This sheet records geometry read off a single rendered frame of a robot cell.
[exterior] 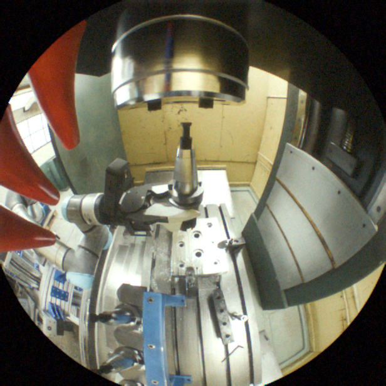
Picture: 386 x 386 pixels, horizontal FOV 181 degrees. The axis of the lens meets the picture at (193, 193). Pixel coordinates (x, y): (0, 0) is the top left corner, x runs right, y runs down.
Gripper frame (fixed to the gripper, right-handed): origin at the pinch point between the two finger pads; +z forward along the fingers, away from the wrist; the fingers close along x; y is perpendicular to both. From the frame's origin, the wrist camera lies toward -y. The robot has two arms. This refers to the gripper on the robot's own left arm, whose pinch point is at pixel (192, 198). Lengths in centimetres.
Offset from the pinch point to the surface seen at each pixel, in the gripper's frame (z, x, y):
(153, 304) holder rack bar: -8.9, 17.5, 11.3
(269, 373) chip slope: 34, 84, 57
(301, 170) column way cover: 41.3, -9.8, -1.0
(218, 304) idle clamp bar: 8.0, 19.7, 37.6
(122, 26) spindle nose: -6.1, 6.5, -25.0
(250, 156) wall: 74, -98, 31
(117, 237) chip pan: -61, -30, 67
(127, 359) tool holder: -13.6, 31.4, 8.9
